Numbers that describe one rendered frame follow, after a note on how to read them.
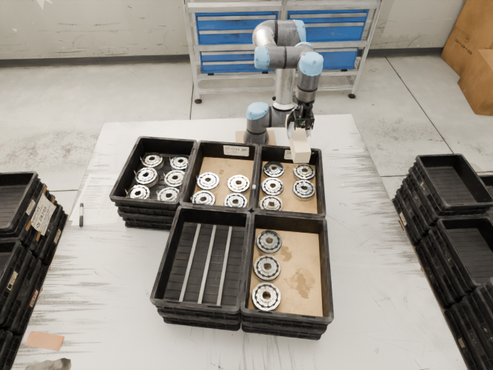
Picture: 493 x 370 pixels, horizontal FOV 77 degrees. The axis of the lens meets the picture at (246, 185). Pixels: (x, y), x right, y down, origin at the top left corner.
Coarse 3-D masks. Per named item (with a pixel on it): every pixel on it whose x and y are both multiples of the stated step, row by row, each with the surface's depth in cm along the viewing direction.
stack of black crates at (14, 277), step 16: (0, 240) 167; (16, 240) 167; (0, 256) 172; (16, 256) 166; (32, 256) 179; (0, 272) 166; (16, 272) 165; (32, 272) 178; (0, 288) 152; (16, 288) 163; (32, 288) 178; (0, 304) 153; (16, 304) 164; (32, 304) 176; (0, 320) 151; (16, 320) 162
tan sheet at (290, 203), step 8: (288, 168) 154; (288, 176) 151; (288, 184) 148; (288, 192) 144; (288, 200) 141; (296, 200) 141; (312, 200) 141; (288, 208) 138; (296, 208) 138; (304, 208) 138; (312, 208) 138
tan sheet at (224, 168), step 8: (208, 160) 158; (216, 160) 158; (224, 160) 158; (232, 160) 158; (240, 160) 158; (248, 160) 158; (208, 168) 154; (216, 168) 154; (224, 168) 154; (232, 168) 154; (240, 168) 154; (248, 168) 154; (224, 176) 151; (232, 176) 151; (248, 176) 151; (224, 184) 148; (216, 192) 144; (224, 192) 144; (248, 192) 144; (216, 200) 141; (248, 200) 141
